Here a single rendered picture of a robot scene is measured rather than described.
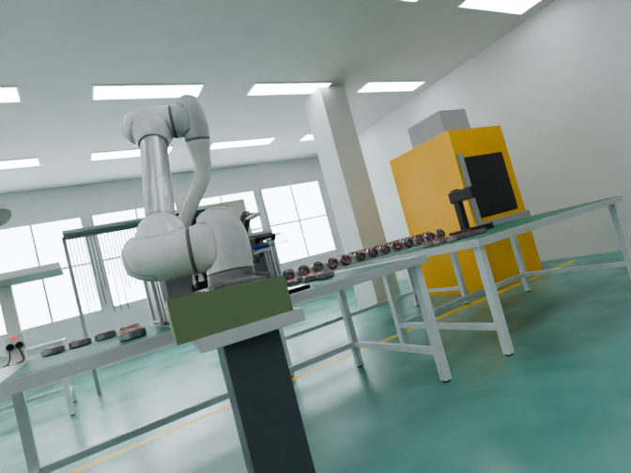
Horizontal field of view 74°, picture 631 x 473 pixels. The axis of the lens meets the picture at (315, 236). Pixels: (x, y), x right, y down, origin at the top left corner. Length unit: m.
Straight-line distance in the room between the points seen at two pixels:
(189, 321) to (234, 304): 0.13
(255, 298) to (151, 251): 0.35
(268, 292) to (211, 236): 0.26
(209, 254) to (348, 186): 4.84
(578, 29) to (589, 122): 1.15
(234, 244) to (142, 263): 0.28
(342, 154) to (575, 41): 3.24
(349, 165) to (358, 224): 0.88
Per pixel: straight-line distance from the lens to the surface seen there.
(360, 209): 6.08
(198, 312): 1.25
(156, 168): 1.61
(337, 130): 6.29
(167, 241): 1.37
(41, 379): 1.84
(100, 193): 8.80
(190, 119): 1.78
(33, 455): 2.84
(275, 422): 1.40
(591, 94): 6.50
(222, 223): 1.36
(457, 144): 5.34
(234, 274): 1.34
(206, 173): 1.77
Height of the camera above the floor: 0.88
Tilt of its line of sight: 3 degrees up
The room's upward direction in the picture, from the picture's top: 15 degrees counter-clockwise
